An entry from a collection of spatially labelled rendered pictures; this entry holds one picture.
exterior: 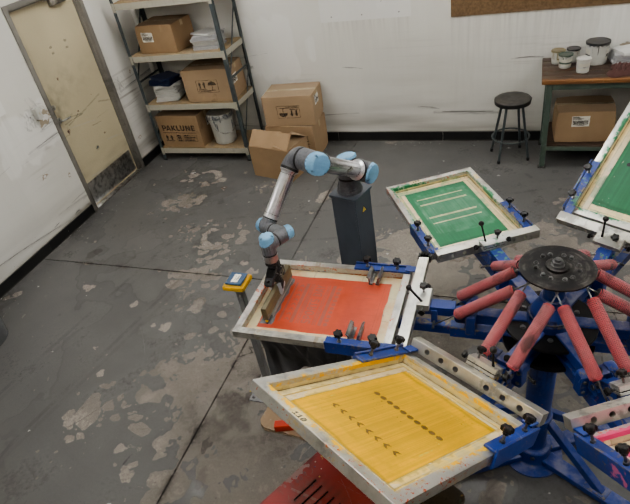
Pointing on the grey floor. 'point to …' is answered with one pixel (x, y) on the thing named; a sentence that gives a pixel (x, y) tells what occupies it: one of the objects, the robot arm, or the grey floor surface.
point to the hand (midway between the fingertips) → (277, 293)
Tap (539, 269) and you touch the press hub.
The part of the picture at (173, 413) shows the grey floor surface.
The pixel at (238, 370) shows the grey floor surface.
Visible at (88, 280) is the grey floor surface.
